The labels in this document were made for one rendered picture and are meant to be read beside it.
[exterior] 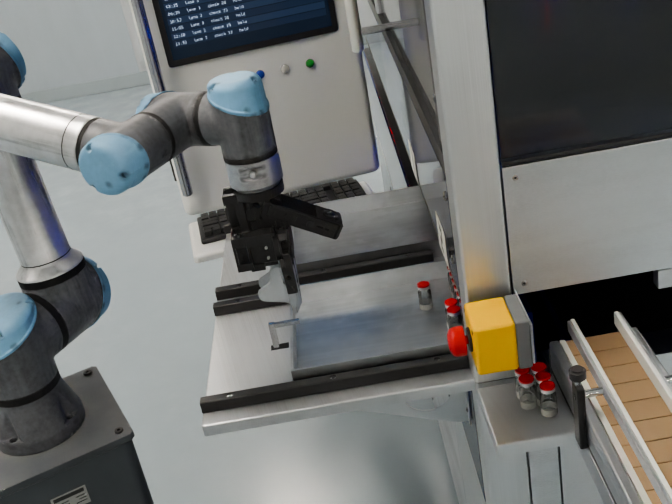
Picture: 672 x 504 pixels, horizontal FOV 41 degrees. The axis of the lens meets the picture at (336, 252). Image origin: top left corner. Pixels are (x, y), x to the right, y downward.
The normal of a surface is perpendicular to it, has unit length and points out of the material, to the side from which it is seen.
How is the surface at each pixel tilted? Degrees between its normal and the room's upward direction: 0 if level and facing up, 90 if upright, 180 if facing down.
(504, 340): 90
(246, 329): 0
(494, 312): 0
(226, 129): 90
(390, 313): 0
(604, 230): 90
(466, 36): 90
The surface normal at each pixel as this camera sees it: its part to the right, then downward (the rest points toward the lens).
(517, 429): -0.17, -0.88
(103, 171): -0.42, 0.47
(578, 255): 0.05, 0.44
